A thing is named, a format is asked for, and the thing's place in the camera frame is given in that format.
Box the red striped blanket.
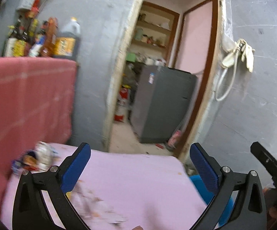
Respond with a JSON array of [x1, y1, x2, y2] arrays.
[[0, 57, 78, 217]]

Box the large dark oil jug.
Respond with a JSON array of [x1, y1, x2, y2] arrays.
[[54, 17, 82, 59]]

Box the white blue bottle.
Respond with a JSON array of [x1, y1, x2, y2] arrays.
[[28, 32, 46, 58]]

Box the pink packet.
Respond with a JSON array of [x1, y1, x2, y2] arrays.
[[168, 129, 184, 149]]

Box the wooden door frame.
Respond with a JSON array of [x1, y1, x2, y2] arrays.
[[102, 0, 225, 160]]

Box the white hose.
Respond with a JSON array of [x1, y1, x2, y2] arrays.
[[215, 59, 239, 102]]

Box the red white gas cylinder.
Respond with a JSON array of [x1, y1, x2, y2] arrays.
[[114, 87, 130, 123]]

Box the pink table cloth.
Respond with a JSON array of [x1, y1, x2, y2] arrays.
[[1, 142, 209, 230]]

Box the scattered food scraps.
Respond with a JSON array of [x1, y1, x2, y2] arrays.
[[67, 187, 128, 225]]

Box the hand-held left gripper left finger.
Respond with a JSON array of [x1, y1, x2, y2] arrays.
[[12, 142, 91, 230]]

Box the white rubber gloves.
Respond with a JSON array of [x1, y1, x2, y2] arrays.
[[219, 38, 256, 73]]

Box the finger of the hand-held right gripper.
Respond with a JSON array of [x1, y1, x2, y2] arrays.
[[250, 141, 277, 190]]

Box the pile of wrappers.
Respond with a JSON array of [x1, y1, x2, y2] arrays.
[[11, 141, 59, 174]]

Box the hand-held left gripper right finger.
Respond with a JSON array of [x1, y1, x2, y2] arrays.
[[189, 142, 266, 230]]

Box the grey refrigerator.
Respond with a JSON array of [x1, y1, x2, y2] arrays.
[[130, 64, 198, 144]]

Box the wooden wall shelf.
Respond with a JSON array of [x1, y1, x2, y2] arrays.
[[128, 2, 180, 61]]

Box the blue plastic bin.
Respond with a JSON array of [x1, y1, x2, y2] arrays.
[[189, 174, 235, 226]]

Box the brown sauce bottle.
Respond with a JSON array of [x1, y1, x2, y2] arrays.
[[41, 17, 58, 57]]

